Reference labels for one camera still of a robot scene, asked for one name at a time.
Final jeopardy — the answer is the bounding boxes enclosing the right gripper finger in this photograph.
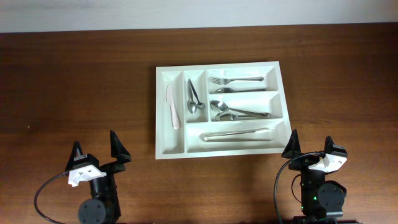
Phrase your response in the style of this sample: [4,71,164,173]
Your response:
[324,136,334,153]
[281,129,302,159]

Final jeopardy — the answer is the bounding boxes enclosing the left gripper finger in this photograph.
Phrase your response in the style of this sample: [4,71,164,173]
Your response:
[110,130,131,163]
[65,141,83,171]

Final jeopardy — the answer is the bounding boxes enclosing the white plastic cutlery tray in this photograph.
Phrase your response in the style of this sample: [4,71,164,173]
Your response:
[155,62,291,159]

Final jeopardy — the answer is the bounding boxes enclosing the large steel spoon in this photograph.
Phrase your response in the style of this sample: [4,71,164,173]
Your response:
[210,100,271,118]
[215,113,259,121]

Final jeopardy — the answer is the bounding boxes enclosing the steel tongs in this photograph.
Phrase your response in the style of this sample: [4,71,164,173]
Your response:
[200,128,274,142]

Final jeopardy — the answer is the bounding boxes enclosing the small steel teaspoon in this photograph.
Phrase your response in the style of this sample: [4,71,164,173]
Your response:
[188,79,205,110]
[187,80,197,114]

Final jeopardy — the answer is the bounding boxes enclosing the steel fork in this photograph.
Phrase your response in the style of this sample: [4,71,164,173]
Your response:
[210,77,264,85]
[215,87,266,93]

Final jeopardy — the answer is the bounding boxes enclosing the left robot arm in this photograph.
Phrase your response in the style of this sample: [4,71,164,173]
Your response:
[65,130,131,224]

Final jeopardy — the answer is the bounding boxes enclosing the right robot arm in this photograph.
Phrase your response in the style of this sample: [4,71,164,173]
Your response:
[282,130,348,223]

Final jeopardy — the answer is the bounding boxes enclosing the right black cable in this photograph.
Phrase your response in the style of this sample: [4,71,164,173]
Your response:
[273,151,326,224]

